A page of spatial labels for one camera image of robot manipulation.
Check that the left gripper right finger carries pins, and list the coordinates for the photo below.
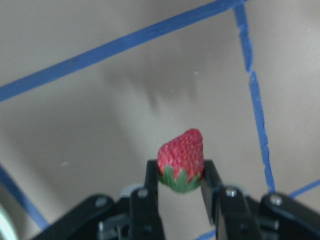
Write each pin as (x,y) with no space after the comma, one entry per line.
(227,208)

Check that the red strawberry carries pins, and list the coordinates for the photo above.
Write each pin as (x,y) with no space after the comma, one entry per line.
(181,162)

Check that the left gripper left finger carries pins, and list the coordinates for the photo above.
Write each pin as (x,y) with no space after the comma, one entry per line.
(145,222)

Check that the pale green plate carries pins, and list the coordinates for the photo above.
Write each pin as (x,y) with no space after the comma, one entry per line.
(7,228)

